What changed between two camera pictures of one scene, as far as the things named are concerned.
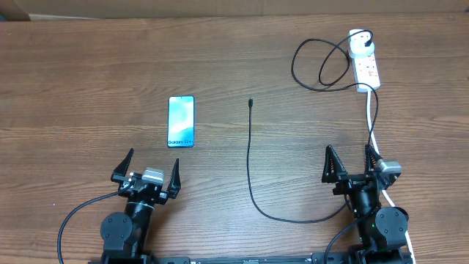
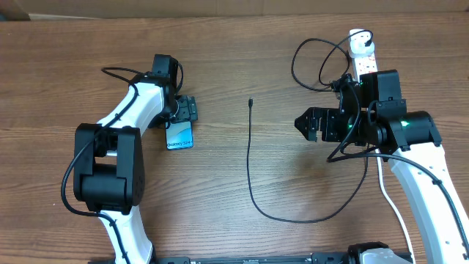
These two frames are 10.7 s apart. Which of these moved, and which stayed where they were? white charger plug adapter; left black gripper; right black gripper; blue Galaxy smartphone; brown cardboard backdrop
Moved: left black gripper; right black gripper
Stayed: blue Galaxy smartphone; white charger plug adapter; brown cardboard backdrop
